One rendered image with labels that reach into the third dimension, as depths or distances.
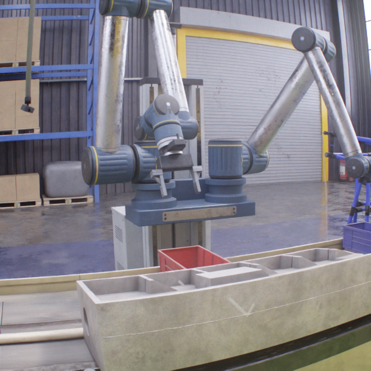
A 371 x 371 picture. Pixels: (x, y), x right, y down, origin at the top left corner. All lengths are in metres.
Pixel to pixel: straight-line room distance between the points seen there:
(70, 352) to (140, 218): 1.10
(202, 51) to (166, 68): 10.54
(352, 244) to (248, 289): 1.32
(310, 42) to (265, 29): 11.10
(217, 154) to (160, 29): 0.79
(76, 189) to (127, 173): 7.74
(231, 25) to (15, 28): 6.30
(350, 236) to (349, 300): 1.06
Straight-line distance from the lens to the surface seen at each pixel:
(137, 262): 2.75
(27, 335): 1.33
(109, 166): 2.12
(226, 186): 2.39
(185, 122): 1.88
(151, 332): 0.98
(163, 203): 2.22
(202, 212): 2.30
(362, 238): 2.24
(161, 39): 2.09
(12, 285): 1.76
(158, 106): 1.66
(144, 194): 2.24
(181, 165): 1.61
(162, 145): 1.62
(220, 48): 12.84
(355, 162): 2.12
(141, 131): 1.79
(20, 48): 10.02
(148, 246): 2.60
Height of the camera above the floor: 1.35
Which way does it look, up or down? 7 degrees down
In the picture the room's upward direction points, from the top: 1 degrees counter-clockwise
